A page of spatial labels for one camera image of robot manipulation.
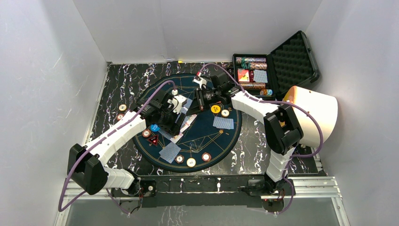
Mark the black foam-lined carrying case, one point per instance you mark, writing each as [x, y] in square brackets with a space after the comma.
[292, 63]

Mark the poker chip row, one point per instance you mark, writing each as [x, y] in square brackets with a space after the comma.
[254, 66]
[247, 60]
[253, 85]

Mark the dealt card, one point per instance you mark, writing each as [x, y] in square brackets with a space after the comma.
[169, 152]
[223, 123]

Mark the cream chip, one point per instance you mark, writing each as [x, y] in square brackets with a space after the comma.
[225, 113]
[191, 162]

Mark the round blue poker mat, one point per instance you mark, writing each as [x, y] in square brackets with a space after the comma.
[217, 142]

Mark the red poker chip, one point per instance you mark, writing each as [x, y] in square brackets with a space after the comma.
[146, 133]

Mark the aluminium mounting rail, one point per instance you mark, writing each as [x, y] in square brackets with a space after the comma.
[213, 201]

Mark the face-up diamonds card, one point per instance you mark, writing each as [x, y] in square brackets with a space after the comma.
[176, 138]

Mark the top poker chip row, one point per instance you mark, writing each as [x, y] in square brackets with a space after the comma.
[247, 60]

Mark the red chip off mat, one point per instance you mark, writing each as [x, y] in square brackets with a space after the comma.
[119, 116]

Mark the yellow big blind button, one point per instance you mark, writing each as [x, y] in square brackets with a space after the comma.
[215, 109]

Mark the face-up king card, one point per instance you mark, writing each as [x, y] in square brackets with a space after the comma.
[185, 127]

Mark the blue small blind button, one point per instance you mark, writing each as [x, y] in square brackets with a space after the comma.
[154, 128]

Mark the blue card deck in case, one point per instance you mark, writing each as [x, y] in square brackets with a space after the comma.
[260, 76]

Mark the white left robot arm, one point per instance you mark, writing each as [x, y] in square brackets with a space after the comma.
[87, 163]

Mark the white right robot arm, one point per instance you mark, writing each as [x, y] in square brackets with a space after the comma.
[282, 128]

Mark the white cylindrical drum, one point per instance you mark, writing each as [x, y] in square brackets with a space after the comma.
[323, 108]

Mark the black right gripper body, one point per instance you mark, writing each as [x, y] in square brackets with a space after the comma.
[205, 98]

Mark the cream chip off mat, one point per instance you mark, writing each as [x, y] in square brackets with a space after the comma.
[122, 107]

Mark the clear plastic dealer button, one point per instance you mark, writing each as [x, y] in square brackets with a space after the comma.
[194, 147]

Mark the red triangle marker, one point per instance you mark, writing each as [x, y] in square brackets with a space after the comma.
[153, 140]

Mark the short poker chip stack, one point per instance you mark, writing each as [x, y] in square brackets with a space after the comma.
[266, 92]

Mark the face-down burn card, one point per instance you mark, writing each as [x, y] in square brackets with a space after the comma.
[188, 103]

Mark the red card deck box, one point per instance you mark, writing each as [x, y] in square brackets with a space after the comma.
[243, 75]

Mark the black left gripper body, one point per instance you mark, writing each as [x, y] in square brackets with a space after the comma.
[174, 123]

